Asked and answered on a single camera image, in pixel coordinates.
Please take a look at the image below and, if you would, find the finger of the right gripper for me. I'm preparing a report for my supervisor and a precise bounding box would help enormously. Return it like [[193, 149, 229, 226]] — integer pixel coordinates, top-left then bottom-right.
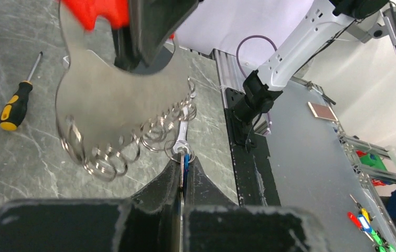
[[112, 0, 200, 71]]

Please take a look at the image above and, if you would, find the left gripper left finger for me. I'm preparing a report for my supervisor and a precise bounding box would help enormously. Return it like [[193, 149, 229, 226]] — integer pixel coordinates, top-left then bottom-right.
[[0, 161, 181, 251]]

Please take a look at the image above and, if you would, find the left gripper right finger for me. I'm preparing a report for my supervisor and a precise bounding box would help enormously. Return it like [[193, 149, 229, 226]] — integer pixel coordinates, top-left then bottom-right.
[[183, 168, 330, 251]]

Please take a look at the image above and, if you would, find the blue tagged key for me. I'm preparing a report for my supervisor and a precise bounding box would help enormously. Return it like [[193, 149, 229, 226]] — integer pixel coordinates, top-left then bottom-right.
[[180, 152, 190, 197]]

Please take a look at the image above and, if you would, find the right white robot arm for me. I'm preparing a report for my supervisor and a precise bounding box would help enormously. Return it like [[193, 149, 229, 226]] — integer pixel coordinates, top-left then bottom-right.
[[75, 1, 386, 125]]

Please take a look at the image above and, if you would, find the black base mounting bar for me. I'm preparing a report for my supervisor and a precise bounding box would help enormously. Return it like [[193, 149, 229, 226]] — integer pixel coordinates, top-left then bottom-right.
[[224, 88, 281, 206]]

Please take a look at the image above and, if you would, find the silver combination wrench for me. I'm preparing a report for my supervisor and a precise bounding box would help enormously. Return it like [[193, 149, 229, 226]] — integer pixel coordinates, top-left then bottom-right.
[[171, 119, 190, 154]]

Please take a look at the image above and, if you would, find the coloured key tags pile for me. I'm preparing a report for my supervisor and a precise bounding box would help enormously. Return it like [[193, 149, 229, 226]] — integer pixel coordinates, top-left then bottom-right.
[[347, 194, 396, 252]]

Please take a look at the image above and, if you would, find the yellow black screwdriver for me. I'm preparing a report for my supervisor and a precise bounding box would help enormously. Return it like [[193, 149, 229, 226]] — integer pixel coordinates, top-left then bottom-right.
[[0, 51, 44, 131]]

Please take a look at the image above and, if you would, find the aluminium frame rail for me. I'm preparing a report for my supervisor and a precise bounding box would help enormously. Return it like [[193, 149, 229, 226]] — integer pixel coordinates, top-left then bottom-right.
[[184, 45, 271, 137]]

